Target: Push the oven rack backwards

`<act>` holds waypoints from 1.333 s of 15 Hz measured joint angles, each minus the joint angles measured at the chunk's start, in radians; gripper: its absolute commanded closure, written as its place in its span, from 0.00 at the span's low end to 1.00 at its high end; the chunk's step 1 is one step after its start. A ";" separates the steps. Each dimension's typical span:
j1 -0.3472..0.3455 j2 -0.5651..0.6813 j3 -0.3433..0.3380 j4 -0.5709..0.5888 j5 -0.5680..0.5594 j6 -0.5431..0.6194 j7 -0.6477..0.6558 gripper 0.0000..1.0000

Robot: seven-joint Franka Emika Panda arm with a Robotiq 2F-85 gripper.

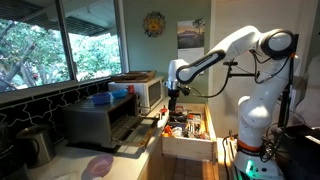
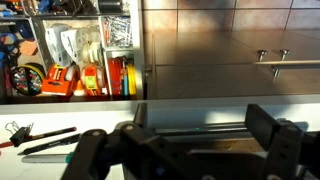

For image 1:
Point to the sun shaped wall decoration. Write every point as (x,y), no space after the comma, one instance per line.
(154,24)

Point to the wall calendar with landscape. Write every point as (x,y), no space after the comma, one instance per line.
(190,40)

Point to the white microwave oven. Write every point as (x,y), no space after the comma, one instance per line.
(146,93)

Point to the black equipment cabinet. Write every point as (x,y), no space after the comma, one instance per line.
(300,153)

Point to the black camera mount rod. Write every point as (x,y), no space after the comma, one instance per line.
(243,74)

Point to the small red cup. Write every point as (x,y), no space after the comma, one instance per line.
(131,89)

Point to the toaster oven glass door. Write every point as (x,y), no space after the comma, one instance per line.
(140,133)

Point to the wooden kitchen drawer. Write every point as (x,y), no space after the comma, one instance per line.
(186,146)

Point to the wooden tray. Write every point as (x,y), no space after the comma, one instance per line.
(133,76)

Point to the dark blue plastic bowl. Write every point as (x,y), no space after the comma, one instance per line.
(100,98)

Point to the stainless steel kettle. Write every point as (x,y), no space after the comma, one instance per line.
(36,145)

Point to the silver toaster oven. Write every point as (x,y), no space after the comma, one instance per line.
(90,123)

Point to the window with dark frame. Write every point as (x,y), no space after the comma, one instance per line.
(50,43)

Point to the pink plastic bowl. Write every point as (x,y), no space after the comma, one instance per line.
(100,165)

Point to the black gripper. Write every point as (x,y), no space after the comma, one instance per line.
(173,100)

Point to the light blue plastic bowl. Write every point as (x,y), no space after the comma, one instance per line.
(120,93)

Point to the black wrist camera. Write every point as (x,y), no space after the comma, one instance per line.
(185,91)

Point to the red knob tool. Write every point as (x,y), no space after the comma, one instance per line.
(163,110)

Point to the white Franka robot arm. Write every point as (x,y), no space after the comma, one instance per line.
(256,110)

